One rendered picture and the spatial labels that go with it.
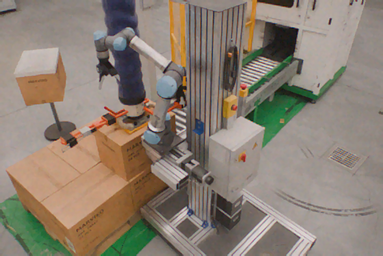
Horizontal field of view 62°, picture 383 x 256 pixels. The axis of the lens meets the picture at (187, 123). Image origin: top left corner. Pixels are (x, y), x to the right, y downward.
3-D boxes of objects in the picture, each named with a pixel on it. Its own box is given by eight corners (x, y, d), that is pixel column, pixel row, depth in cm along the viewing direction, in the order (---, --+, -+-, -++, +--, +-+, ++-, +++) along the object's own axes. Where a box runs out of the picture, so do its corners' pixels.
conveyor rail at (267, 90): (293, 72, 457) (295, 59, 445) (296, 73, 454) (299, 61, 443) (190, 157, 316) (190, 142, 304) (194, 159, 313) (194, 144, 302)
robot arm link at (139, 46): (191, 69, 202) (128, 21, 197) (185, 77, 193) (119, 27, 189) (182, 81, 209) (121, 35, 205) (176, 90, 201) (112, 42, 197)
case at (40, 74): (33, 81, 403) (23, 50, 379) (66, 77, 410) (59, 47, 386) (25, 106, 355) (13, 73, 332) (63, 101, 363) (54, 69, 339)
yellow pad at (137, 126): (153, 112, 283) (153, 107, 280) (161, 117, 278) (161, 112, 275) (122, 129, 264) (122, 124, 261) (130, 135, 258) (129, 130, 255)
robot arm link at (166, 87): (164, 136, 228) (185, 74, 192) (156, 149, 216) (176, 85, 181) (149, 129, 229) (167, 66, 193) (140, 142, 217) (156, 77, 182)
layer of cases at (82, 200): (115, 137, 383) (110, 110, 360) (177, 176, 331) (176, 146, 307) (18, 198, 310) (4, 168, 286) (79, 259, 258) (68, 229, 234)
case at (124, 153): (150, 131, 328) (146, 97, 304) (177, 148, 306) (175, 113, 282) (100, 160, 294) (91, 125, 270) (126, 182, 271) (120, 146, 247)
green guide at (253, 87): (289, 61, 452) (290, 55, 447) (296, 63, 447) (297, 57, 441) (224, 110, 355) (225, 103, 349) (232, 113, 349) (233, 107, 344)
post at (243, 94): (234, 162, 367) (242, 86, 308) (239, 165, 364) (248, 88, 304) (231, 165, 363) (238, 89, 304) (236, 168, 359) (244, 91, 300)
